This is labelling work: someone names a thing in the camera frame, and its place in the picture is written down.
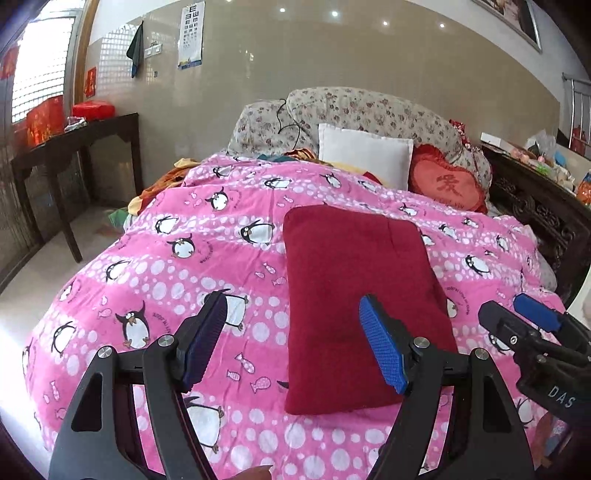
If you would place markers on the red heart-shaped cushion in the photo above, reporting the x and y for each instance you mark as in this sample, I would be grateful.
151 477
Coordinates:
448 184

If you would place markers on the pile of packets and bags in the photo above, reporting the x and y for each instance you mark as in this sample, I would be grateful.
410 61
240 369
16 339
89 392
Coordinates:
545 161

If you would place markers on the red paper wall decoration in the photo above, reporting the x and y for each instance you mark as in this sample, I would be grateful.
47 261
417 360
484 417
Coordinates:
91 82

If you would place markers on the dark hanging cloth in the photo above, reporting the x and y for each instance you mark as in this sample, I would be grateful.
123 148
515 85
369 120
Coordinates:
136 46

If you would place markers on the flat red gift box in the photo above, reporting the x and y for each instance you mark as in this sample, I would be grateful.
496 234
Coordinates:
92 110

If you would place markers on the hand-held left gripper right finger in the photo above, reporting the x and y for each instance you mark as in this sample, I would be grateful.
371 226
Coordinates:
383 346

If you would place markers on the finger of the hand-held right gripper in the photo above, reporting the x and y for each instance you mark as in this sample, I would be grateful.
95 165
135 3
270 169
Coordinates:
538 311
508 327

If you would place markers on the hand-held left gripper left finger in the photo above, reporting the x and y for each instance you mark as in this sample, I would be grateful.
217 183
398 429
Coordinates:
203 341

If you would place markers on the large red orange box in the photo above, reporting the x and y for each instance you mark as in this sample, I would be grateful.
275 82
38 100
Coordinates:
44 120

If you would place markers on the white wall socket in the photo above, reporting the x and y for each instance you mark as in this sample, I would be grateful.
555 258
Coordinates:
153 50

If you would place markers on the crumpled clear plastic wrap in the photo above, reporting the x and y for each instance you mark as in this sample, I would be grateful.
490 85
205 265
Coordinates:
76 123

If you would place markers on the orange striped cloth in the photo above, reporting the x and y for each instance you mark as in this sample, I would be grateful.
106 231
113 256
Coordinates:
302 154

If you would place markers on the teal cloth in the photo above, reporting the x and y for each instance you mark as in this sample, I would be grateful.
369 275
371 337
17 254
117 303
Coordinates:
270 158

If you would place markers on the orange yellow cloth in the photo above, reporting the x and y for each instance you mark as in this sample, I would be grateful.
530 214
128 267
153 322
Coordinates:
161 182

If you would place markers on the eye chart wall poster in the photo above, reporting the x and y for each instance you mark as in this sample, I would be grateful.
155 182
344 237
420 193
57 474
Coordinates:
190 34

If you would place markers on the red patterned cloth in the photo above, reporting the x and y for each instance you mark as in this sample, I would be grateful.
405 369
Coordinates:
460 134

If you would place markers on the person's left hand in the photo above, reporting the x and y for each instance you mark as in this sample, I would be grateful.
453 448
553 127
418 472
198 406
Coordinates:
253 474

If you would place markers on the flat white box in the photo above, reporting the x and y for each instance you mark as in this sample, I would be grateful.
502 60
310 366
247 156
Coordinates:
496 140

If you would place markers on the green cloth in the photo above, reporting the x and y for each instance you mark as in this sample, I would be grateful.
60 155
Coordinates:
115 218

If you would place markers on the floral padded headboard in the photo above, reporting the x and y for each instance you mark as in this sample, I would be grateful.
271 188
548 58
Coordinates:
369 108

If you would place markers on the metal stair railing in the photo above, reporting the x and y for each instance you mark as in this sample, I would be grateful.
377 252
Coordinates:
570 110

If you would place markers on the barred window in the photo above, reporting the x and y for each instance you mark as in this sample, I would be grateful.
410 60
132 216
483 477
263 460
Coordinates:
41 60

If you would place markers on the pink penguin printed blanket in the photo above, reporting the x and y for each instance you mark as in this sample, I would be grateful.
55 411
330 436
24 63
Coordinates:
184 286

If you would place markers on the dark wooden side table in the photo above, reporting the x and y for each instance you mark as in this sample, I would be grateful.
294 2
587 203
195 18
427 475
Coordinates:
92 134

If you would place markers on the white pillow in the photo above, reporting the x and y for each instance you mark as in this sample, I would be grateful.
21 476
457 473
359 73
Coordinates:
364 154

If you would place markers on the dark red knitted garment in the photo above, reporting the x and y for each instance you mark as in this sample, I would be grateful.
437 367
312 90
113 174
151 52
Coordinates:
346 277

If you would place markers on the silver framed wall photo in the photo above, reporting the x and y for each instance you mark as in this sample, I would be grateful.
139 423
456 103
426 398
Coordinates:
521 18

